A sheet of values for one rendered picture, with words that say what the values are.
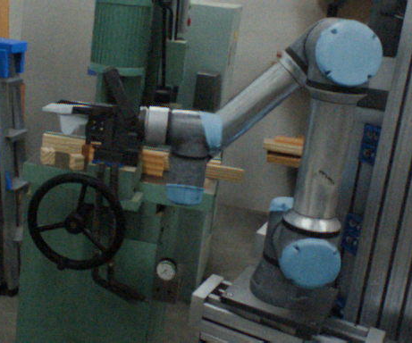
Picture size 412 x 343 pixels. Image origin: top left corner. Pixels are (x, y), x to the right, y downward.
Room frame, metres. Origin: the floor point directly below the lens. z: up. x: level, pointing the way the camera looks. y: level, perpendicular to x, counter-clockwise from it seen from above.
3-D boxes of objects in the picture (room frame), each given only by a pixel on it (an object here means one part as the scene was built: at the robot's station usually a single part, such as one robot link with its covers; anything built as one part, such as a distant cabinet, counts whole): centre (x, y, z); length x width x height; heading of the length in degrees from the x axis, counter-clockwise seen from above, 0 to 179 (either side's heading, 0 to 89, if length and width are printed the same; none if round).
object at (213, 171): (1.98, -0.08, 0.92); 0.58 x 0.02 x 0.04; 80
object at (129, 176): (1.81, 0.04, 0.92); 0.15 x 0.13 x 0.09; 80
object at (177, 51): (2.19, -0.11, 1.23); 0.09 x 0.08 x 0.15; 170
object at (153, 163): (1.92, 0.01, 0.94); 0.24 x 0.02 x 0.07; 80
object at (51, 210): (2.13, 0.05, 0.76); 0.57 x 0.45 x 0.09; 170
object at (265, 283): (1.37, -0.39, 0.87); 0.15 x 0.15 x 0.10
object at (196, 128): (1.24, -0.12, 1.21); 0.11 x 0.08 x 0.09; 88
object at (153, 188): (1.89, 0.03, 0.87); 0.61 x 0.30 x 0.06; 80
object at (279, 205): (1.36, -0.39, 0.98); 0.13 x 0.12 x 0.14; 178
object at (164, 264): (1.76, -0.14, 0.65); 0.06 x 0.04 x 0.08; 80
